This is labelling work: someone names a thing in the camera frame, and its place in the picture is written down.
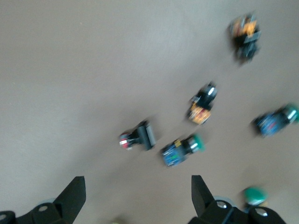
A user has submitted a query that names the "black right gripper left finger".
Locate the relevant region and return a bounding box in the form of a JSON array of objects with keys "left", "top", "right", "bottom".
[{"left": 14, "top": 176, "right": 86, "bottom": 224}]

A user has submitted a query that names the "green push button switch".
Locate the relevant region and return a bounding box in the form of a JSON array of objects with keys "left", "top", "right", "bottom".
[
  {"left": 242, "top": 186, "right": 269, "bottom": 208},
  {"left": 160, "top": 133, "right": 207, "bottom": 168},
  {"left": 253, "top": 102, "right": 299, "bottom": 138}
]

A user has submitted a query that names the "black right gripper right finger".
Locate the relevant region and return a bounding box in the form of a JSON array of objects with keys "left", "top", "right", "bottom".
[{"left": 189, "top": 175, "right": 288, "bottom": 224}]

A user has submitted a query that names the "black switch with red end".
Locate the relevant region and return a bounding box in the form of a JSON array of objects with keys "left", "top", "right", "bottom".
[{"left": 118, "top": 120, "right": 157, "bottom": 152}]

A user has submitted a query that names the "black selector switch orange block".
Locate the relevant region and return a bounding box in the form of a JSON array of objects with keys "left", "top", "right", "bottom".
[
  {"left": 228, "top": 14, "right": 262, "bottom": 66},
  {"left": 185, "top": 81, "right": 219, "bottom": 126}
]

